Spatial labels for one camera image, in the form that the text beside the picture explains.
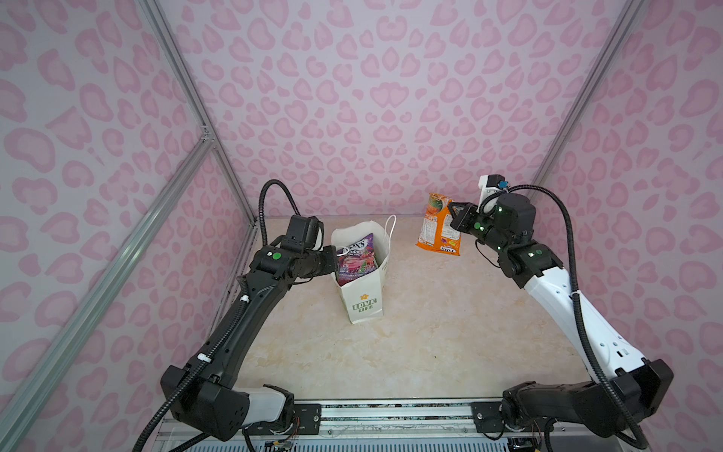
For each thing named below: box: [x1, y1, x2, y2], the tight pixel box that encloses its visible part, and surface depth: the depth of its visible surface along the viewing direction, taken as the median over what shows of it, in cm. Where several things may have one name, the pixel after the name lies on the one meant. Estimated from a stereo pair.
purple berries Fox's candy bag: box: [336, 232, 380, 287], surface depth 86 cm
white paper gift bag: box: [331, 214, 398, 324], surface depth 85 cm
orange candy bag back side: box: [415, 193, 462, 257], surface depth 75 cm
